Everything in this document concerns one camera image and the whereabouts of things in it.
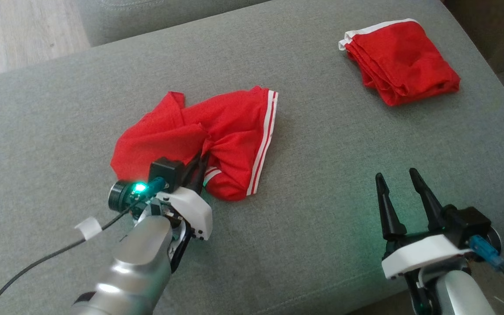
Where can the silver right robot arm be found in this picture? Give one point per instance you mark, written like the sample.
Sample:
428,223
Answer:
453,293

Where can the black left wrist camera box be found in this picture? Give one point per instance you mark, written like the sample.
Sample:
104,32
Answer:
166,173

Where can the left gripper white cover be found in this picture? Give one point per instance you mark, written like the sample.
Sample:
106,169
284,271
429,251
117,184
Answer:
190,212

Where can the teal camera plug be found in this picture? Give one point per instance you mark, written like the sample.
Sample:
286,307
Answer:
156,184
488,251

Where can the red Bulls 23 jersey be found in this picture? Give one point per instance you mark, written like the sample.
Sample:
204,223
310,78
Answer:
230,127

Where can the smaller grey sofa seat cushion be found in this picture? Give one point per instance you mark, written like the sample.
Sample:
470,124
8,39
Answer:
147,19

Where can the red shorts white waistband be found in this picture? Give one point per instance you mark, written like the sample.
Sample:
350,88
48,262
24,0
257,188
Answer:
405,61

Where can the teal right camera plug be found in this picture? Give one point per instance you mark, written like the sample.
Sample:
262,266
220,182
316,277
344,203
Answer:
488,251

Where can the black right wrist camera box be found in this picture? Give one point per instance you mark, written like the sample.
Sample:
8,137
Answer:
468,223

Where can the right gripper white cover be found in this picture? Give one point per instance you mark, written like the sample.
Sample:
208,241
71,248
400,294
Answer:
422,256

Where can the large grey sofa seat cushion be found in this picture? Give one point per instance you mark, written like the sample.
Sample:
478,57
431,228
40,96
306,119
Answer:
322,175

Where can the white tape tag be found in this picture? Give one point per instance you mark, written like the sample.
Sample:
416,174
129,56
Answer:
88,227

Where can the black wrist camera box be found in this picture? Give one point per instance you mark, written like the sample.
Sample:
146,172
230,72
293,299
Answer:
166,173
468,223

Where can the teal left camera plug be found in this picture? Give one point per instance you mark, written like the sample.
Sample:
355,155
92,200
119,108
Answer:
156,184

